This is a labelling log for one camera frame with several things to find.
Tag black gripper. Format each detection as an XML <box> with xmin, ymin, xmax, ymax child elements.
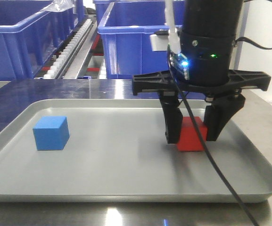
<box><xmin>132</xmin><ymin>30</ymin><xmax>271</xmax><ymax>144</ymax></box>

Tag red cube block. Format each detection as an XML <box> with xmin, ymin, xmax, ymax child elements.
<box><xmin>176</xmin><ymin>117</ymin><xmax>207</xmax><ymax>152</ymax></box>

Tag blue cube block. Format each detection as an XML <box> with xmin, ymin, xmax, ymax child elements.
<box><xmin>33</xmin><ymin>116</ymin><xmax>70</xmax><ymax>151</ymax></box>

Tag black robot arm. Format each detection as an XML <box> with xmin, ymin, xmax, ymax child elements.
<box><xmin>132</xmin><ymin>0</ymin><xmax>271</xmax><ymax>144</ymax></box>

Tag right blue plastic bin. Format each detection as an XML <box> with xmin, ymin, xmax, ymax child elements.
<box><xmin>97</xmin><ymin>1</ymin><xmax>186</xmax><ymax>80</ymax></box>

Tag grey plastic tray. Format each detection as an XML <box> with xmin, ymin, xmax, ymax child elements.
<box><xmin>0</xmin><ymin>99</ymin><xmax>272</xmax><ymax>203</ymax></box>

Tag clear plastic bag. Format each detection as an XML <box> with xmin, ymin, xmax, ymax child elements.
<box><xmin>44</xmin><ymin>0</ymin><xmax>75</xmax><ymax>13</ymax></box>

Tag left blue plastic bin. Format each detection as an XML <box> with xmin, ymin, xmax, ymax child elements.
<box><xmin>0</xmin><ymin>0</ymin><xmax>85</xmax><ymax>81</ymax></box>

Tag black cable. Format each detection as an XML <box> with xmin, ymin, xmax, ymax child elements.
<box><xmin>167</xmin><ymin>44</ymin><xmax>261</xmax><ymax>226</ymax></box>

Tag steel shelf upright post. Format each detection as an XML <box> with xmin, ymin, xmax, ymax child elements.
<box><xmin>230</xmin><ymin>2</ymin><xmax>250</xmax><ymax>70</ymax></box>

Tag white usb cable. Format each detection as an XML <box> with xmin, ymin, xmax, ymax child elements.
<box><xmin>165</xmin><ymin>0</ymin><xmax>181</xmax><ymax>54</ymax></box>

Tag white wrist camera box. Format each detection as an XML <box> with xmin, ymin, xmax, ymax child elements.
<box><xmin>150</xmin><ymin>30</ymin><xmax>181</xmax><ymax>54</ymax></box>

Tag white roller conveyor rail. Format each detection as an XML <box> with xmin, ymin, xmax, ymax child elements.
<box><xmin>40</xmin><ymin>19</ymin><xmax>93</xmax><ymax>80</ymax></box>

